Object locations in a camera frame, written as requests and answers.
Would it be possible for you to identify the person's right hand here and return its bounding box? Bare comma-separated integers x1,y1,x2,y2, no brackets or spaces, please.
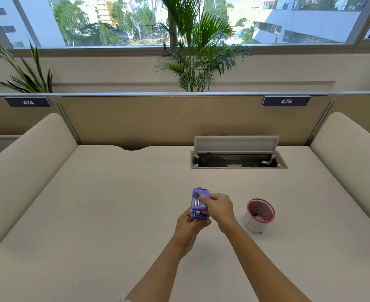
199,193,236,234

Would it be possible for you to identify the person's left hand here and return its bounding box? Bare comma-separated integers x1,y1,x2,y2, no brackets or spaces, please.
173,207,212,257

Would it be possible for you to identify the purple plastic hole punch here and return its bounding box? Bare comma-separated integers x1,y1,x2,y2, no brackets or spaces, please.
190,186,211,222

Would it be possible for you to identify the person's right forearm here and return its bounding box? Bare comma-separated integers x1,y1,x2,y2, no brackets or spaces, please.
218,218,313,302

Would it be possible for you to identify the person's left forearm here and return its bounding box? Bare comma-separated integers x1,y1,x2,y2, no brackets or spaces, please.
125,242,192,302

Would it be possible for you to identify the white cup with red rim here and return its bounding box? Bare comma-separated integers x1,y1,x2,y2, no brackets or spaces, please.
243,198,276,234

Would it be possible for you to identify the beige desk partition panel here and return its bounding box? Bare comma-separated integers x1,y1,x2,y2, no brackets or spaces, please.
0,92,370,146

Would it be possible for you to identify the dark blue desk number sign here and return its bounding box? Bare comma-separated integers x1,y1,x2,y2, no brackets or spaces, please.
4,97,52,108
262,96,311,107

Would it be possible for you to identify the beige padded side divider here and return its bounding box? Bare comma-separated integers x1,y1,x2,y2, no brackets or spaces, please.
309,112,370,238
0,113,79,263

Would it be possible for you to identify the tall green palm plant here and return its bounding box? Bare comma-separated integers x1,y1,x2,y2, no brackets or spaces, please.
147,0,254,92

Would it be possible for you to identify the spiky green leaf plant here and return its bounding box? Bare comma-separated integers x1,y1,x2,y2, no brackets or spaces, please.
0,38,54,93

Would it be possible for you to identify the desk cable box with lid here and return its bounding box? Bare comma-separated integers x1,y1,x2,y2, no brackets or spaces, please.
190,136,289,169

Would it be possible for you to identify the window frame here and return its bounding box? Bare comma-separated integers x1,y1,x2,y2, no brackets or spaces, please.
0,0,370,57

